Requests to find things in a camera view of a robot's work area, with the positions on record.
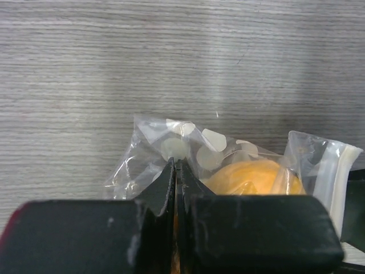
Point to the clear zip top bag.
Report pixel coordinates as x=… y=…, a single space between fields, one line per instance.
x=323 y=165

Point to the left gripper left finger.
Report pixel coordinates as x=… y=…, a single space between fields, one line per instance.
x=94 y=236

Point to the yellow fake fruit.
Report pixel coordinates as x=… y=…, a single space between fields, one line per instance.
x=259 y=177

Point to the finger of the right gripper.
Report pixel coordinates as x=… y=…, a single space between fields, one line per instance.
x=353 y=222

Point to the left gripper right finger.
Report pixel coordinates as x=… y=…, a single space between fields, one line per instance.
x=252 y=234

